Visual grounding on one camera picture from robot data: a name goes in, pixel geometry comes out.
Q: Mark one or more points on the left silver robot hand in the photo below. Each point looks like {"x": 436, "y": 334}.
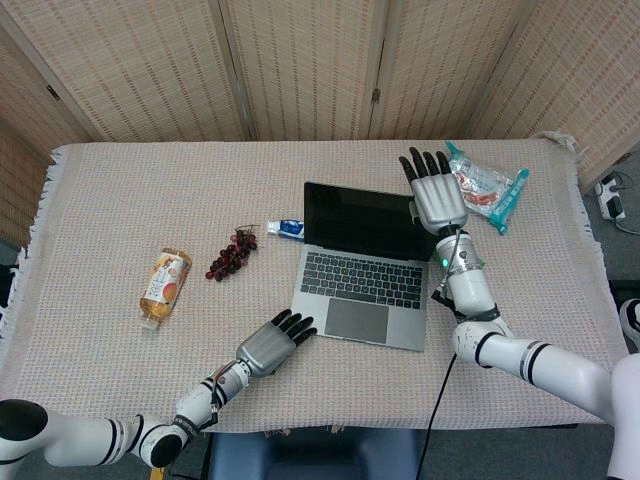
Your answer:
{"x": 262, "y": 350}

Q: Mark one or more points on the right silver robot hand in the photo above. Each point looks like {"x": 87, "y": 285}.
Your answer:
{"x": 437, "y": 200}

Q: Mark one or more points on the silver laptop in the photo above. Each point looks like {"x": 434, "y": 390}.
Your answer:
{"x": 360, "y": 275}

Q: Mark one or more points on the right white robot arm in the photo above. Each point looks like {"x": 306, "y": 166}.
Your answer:
{"x": 550, "y": 365}

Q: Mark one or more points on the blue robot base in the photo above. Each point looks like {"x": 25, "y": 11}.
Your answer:
{"x": 310, "y": 457}

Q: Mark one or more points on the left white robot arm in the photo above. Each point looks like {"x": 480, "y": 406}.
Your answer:
{"x": 80, "y": 435}

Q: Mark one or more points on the teal snack packet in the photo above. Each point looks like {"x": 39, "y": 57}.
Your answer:
{"x": 500, "y": 200}

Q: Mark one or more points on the red grape bunch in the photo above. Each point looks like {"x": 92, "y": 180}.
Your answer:
{"x": 230, "y": 257}

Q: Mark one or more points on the peach drink bottle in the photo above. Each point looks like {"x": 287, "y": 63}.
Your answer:
{"x": 165, "y": 287}

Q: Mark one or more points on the blue white toothpaste tube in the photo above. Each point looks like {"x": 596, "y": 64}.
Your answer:
{"x": 287, "y": 229}

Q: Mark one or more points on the white power strip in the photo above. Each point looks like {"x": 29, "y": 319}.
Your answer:
{"x": 607, "y": 192}

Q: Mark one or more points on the wicker folding screen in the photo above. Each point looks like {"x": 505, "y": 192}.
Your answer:
{"x": 310, "y": 65}

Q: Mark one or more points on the beige woven tablecloth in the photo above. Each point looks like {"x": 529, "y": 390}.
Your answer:
{"x": 150, "y": 200}

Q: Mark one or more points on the black and white shoe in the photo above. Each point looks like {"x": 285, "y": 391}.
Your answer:
{"x": 631, "y": 325}

